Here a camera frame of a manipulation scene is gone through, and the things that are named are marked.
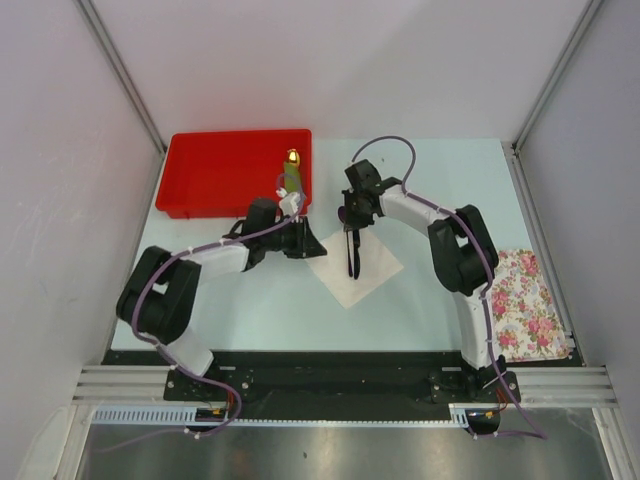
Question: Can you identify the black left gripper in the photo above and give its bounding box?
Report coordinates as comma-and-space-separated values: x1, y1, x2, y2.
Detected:
261, 216, 326, 259

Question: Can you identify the black plastic knife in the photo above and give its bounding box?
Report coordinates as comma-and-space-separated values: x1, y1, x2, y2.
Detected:
352, 230, 361, 280

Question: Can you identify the white paper napkin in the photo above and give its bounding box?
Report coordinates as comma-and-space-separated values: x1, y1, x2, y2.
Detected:
307, 230, 403, 309

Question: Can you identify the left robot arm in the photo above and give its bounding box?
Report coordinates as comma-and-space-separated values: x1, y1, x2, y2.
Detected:
116, 192, 327, 400

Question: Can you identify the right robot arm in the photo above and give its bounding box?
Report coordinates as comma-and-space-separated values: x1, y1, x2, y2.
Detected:
338, 160, 499, 401

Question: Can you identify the red plastic bin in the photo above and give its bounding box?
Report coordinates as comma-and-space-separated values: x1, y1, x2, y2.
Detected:
155, 129, 313, 219

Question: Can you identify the floral tray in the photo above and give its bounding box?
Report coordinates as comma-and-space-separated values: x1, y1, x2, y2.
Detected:
491, 249, 572, 363

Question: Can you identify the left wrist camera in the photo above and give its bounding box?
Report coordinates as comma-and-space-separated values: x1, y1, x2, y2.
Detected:
276, 188, 306, 217

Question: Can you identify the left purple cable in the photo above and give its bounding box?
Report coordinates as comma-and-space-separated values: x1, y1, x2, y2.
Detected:
92, 172, 307, 454

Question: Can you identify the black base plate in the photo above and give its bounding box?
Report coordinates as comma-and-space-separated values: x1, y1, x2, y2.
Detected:
102, 349, 521, 424

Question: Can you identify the white cable duct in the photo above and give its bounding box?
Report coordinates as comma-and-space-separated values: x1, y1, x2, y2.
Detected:
92, 403, 474, 429

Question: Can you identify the aluminium frame rail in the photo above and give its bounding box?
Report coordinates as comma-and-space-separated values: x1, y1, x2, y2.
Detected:
72, 365, 169, 405

